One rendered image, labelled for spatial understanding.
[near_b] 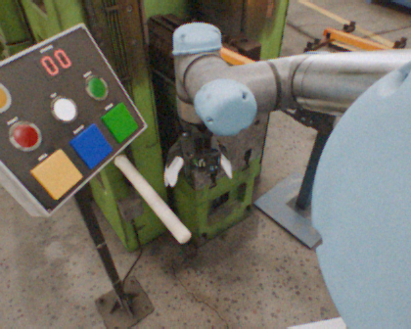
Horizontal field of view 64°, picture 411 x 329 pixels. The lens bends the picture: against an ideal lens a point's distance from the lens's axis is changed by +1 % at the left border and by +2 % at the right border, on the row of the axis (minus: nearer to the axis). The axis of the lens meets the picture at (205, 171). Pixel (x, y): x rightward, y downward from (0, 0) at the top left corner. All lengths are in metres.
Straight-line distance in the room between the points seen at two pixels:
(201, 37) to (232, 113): 0.13
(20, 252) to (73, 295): 0.41
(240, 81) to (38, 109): 0.44
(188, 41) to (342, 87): 0.24
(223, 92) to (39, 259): 1.61
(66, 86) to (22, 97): 0.10
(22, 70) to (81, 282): 1.21
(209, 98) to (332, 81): 0.15
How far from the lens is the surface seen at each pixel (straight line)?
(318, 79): 0.42
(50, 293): 1.79
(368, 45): 1.38
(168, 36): 1.30
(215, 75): 0.46
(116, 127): 0.82
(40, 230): 2.02
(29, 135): 0.72
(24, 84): 0.75
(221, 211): 1.69
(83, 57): 0.83
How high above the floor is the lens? 1.49
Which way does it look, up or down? 45 degrees down
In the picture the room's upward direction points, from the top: straight up
